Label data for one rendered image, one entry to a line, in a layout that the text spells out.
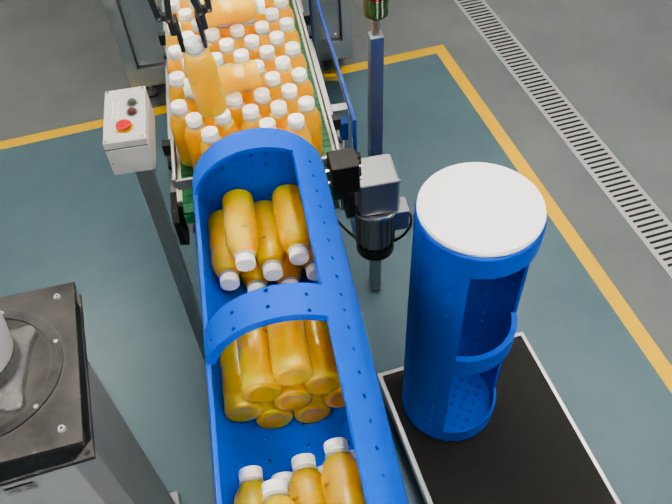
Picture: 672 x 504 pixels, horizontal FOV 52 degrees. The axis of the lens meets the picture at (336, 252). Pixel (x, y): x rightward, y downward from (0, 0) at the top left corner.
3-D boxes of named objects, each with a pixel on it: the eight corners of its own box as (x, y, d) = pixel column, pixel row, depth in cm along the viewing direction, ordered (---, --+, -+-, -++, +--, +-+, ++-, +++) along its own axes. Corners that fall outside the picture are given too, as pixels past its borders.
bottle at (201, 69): (222, 95, 157) (205, 33, 144) (231, 113, 153) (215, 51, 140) (194, 104, 156) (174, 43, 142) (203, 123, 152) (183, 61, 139)
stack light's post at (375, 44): (371, 291, 265) (369, 39, 181) (368, 282, 268) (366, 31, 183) (381, 289, 266) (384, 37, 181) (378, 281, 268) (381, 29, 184)
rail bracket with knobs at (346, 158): (325, 201, 172) (323, 171, 164) (320, 181, 177) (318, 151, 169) (364, 195, 173) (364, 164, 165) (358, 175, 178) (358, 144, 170)
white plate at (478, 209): (397, 230, 147) (396, 233, 148) (526, 271, 138) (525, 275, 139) (442, 148, 162) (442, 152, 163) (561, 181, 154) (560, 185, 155)
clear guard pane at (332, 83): (356, 239, 222) (353, 121, 185) (316, 90, 271) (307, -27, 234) (358, 239, 222) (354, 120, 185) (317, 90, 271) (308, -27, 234)
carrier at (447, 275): (387, 420, 215) (476, 457, 206) (394, 234, 148) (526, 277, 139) (421, 348, 231) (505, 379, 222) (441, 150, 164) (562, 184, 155)
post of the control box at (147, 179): (203, 361, 249) (127, 152, 172) (202, 351, 251) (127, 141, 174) (214, 359, 249) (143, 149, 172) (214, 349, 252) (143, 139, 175)
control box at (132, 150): (114, 176, 166) (101, 143, 158) (116, 122, 179) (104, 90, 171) (156, 169, 167) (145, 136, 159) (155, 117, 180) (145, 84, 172)
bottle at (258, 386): (234, 400, 116) (226, 319, 127) (266, 407, 120) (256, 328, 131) (257, 380, 113) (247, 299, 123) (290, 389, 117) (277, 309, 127)
